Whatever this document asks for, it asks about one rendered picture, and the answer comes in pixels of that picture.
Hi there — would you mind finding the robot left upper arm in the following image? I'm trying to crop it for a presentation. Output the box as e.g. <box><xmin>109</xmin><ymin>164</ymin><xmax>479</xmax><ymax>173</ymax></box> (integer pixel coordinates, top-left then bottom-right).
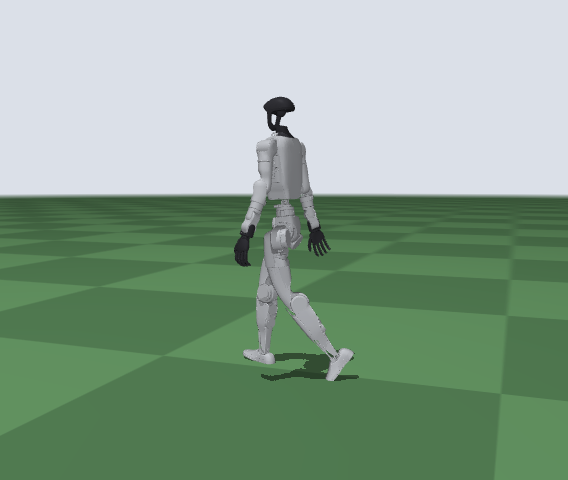
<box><xmin>253</xmin><ymin>139</ymin><xmax>277</xmax><ymax>194</ymax></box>

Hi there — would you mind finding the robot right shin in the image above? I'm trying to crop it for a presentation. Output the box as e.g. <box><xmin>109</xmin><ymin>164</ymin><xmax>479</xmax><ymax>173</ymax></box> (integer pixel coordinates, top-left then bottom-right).
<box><xmin>256</xmin><ymin>294</ymin><xmax>278</xmax><ymax>355</ymax></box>

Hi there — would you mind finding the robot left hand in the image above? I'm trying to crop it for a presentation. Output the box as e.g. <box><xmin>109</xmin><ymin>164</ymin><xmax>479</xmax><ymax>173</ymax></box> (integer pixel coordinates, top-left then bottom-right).
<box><xmin>234</xmin><ymin>224</ymin><xmax>255</xmax><ymax>267</ymax></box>

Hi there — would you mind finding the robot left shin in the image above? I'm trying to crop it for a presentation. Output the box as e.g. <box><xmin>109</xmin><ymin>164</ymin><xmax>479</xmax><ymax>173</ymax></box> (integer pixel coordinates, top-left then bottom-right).
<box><xmin>285</xmin><ymin>295</ymin><xmax>339</xmax><ymax>363</ymax></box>

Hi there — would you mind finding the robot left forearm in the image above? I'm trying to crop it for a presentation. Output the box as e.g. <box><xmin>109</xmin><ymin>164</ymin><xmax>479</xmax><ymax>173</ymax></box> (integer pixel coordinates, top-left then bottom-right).
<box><xmin>241</xmin><ymin>180</ymin><xmax>267</xmax><ymax>233</ymax></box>

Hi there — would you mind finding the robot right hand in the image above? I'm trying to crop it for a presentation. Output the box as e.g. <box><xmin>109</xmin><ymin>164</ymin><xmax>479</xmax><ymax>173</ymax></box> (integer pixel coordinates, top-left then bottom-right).
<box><xmin>307</xmin><ymin>220</ymin><xmax>331</xmax><ymax>257</ymax></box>

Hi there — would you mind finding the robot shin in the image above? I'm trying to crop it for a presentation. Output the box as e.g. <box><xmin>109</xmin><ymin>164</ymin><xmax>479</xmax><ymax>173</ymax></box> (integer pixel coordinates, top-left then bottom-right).
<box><xmin>285</xmin><ymin>295</ymin><xmax>339</xmax><ymax>363</ymax></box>
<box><xmin>256</xmin><ymin>294</ymin><xmax>278</xmax><ymax>355</ymax></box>

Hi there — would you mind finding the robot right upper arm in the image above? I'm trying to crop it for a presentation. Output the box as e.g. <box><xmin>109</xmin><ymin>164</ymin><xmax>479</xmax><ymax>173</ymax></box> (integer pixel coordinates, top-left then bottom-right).
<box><xmin>300</xmin><ymin>142</ymin><xmax>310</xmax><ymax>195</ymax></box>

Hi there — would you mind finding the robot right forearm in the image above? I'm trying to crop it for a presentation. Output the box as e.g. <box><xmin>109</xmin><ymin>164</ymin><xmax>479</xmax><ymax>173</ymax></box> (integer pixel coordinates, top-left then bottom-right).
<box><xmin>299</xmin><ymin>187</ymin><xmax>319</xmax><ymax>229</ymax></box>

